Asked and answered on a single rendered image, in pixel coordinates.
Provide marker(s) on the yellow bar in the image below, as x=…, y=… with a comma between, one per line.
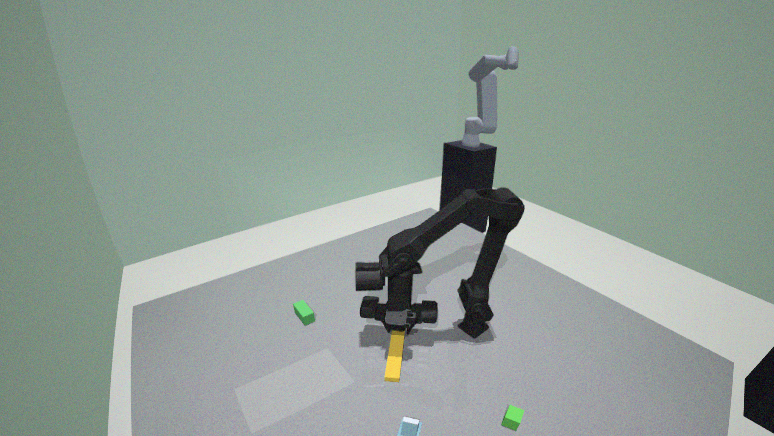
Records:
x=394, y=360

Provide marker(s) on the small green block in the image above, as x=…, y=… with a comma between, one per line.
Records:
x=512, y=418
x=303, y=311

